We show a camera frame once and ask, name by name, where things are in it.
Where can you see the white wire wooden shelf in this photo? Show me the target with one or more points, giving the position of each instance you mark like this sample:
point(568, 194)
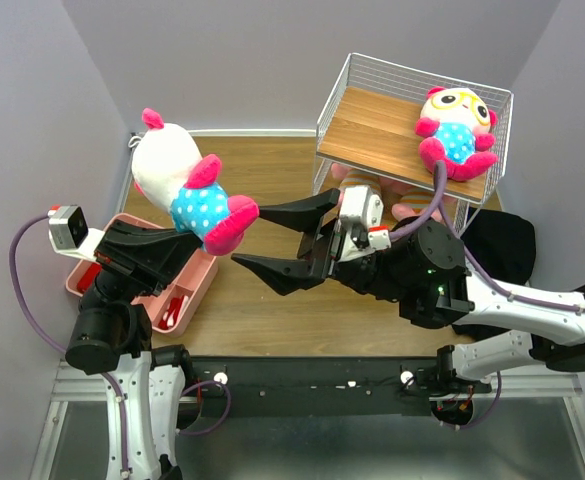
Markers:
point(368, 119)

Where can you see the red block in tray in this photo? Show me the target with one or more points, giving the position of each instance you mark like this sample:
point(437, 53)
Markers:
point(88, 277)

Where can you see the white panda plush blue dress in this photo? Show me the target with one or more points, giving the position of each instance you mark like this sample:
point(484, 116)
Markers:
point(169, 170)

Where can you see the black cloth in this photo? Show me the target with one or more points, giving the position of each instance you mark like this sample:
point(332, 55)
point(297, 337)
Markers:
point(504, 244)

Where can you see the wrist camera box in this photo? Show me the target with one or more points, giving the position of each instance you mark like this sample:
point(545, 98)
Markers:
point(70, 235)
point(358, 230)

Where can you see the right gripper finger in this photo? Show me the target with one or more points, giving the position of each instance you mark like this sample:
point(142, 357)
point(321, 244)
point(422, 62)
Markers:
point(286, 276)
point(304, 215)

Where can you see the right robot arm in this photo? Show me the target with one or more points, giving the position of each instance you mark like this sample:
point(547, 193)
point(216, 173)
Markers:
point(424, 268)

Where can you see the pink frog plush striped shirt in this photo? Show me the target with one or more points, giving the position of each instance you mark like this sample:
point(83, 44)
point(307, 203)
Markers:
point(411, 201)

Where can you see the pink divided tray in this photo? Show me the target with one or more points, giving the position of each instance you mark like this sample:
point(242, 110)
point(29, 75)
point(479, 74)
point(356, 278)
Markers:
point(193, 280)

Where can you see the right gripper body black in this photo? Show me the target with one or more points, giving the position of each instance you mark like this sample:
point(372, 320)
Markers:
point(323, 250)

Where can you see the white panda plush with glasses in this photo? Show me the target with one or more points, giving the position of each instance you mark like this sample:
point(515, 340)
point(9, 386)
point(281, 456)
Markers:
point(455, 125)

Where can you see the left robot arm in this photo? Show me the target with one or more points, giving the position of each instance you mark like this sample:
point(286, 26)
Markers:
point(112, 337)

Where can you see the pink plush face down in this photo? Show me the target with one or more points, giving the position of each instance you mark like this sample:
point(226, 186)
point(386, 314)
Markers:
point(351, 177)

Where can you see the red white item in tray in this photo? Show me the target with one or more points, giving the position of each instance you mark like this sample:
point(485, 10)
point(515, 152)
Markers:
point(172, 313)

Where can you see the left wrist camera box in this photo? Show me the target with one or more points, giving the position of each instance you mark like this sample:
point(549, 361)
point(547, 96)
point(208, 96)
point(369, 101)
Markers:
point(70, 235)

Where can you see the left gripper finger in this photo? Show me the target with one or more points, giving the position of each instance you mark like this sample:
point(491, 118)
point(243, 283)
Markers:
point(162, 262)
point(123, 235)

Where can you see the black mounting rail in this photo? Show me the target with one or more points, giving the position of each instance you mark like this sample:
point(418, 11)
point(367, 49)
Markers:
point(319, 386)

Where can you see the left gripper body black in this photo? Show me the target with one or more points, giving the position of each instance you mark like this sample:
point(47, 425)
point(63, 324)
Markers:
point(125, 267)

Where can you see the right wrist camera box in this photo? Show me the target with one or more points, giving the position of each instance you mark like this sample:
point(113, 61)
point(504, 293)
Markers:
point(358, 230)

